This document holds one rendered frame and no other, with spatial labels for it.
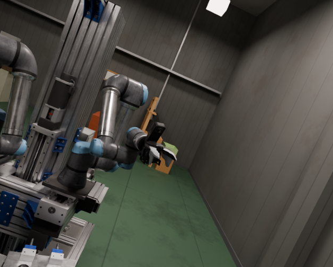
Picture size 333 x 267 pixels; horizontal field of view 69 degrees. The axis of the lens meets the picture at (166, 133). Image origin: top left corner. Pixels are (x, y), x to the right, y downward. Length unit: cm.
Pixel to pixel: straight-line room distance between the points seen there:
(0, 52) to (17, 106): 22
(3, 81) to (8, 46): 649
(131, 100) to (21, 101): 50
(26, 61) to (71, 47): 37
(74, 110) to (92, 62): 30
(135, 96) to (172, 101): 641
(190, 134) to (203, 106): 98
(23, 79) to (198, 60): 698
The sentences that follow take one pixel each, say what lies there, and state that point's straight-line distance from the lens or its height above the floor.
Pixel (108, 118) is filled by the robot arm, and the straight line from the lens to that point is 114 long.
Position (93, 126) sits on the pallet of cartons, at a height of 41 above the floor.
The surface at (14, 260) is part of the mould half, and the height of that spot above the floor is 85.
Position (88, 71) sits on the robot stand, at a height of 163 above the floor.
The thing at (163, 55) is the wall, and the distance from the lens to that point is 781.
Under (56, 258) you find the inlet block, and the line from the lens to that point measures 119.
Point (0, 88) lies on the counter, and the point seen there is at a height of 34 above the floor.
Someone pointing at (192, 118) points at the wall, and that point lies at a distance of 780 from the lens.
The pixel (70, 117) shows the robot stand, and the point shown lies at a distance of 151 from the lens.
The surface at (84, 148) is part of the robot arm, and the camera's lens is 131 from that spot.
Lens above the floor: 162
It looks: 6 degrees down
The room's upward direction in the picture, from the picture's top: 23 degrees clockwise
